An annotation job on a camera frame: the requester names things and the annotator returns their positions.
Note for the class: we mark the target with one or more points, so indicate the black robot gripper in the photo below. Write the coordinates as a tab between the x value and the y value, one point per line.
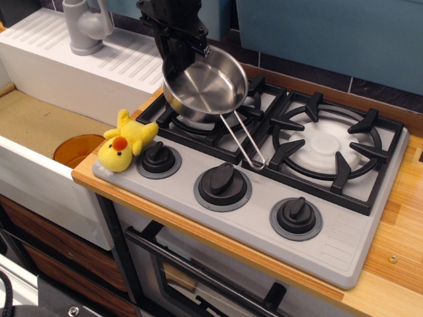
178	32

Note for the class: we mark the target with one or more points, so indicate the stainless steel pan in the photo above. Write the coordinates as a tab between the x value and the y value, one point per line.
211	89

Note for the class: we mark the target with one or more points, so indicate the yellow stuffed duck toy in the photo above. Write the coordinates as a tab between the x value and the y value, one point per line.
124	142

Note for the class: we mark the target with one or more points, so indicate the black left stove knob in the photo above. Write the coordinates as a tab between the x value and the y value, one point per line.
158	162

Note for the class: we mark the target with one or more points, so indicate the black stove knob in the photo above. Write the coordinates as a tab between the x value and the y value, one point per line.
222	188
296	219
158	162

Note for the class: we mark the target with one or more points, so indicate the black middle stove knob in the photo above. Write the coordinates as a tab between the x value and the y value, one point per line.
222	188

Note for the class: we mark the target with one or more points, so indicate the grey toy stove top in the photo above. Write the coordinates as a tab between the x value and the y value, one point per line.
336	254

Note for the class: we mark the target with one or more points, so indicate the black right stove knob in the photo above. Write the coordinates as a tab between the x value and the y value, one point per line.
296	219

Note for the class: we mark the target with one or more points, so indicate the grey toy faucet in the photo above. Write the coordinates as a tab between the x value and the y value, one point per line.
86	29

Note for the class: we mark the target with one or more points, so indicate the black left burner grate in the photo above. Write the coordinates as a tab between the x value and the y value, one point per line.
214	139

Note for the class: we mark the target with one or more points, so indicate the black burner grate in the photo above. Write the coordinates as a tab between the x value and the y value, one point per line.
339	157
214	139

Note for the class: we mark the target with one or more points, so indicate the white toy sink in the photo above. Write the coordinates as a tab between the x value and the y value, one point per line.
49	95

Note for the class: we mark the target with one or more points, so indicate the orange plastic bowl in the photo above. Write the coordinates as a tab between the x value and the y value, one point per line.
74	150

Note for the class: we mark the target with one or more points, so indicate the black right burner grate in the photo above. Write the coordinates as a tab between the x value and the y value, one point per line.
339	157

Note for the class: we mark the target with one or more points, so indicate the teal cabinet right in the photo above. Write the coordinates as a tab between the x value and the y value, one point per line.
378	41

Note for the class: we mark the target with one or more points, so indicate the toy oven door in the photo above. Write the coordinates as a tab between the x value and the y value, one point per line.
146	239

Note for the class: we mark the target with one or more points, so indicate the wooden drawer front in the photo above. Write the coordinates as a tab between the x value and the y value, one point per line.
72	262

